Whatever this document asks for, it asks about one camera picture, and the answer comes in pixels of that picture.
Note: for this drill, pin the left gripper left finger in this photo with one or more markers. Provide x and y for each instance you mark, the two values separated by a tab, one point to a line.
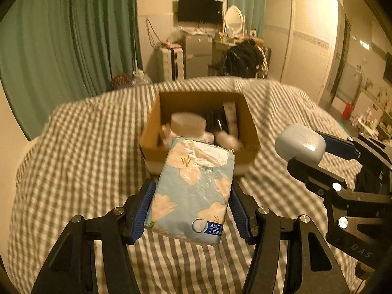
70	267

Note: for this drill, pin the white suitcase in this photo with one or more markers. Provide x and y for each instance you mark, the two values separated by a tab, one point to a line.
170	64

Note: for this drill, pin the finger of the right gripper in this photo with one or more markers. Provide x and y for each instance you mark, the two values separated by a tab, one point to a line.
341	148
315	178

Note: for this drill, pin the light blue oval case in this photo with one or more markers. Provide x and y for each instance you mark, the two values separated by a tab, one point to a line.
298	141

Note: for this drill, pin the checkered bed cover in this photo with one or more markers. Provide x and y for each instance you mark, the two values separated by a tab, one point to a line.
88	161

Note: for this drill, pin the white sock with blue trim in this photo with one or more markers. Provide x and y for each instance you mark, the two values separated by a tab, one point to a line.
227	141

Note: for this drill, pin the black round object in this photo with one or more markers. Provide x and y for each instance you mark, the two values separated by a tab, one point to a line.
216	121

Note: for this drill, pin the purple white cosmetic box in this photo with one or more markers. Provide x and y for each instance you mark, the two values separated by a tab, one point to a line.
230	112

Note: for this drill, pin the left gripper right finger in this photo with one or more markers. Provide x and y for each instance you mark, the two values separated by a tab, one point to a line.
290	249

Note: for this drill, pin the black wall television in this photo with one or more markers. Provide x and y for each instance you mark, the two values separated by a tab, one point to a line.
200	11

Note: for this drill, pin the silver mini fridge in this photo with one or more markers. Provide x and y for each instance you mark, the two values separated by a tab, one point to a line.
197	55

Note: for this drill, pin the black clothes on chair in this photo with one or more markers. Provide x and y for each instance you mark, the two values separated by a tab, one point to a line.
246	60

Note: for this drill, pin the blue floral tissue pack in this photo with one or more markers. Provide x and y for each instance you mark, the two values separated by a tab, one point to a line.
192	194

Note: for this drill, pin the red fire extinguisher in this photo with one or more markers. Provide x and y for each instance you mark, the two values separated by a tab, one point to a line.
347	111

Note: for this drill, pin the white oval vanity mirror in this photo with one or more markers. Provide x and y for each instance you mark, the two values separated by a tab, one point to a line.
234	21

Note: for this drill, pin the brown cardboard box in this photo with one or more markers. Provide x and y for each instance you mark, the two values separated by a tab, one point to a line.
155	152

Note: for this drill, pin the white cylindrical electric device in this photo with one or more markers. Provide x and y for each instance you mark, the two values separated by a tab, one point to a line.
185	124

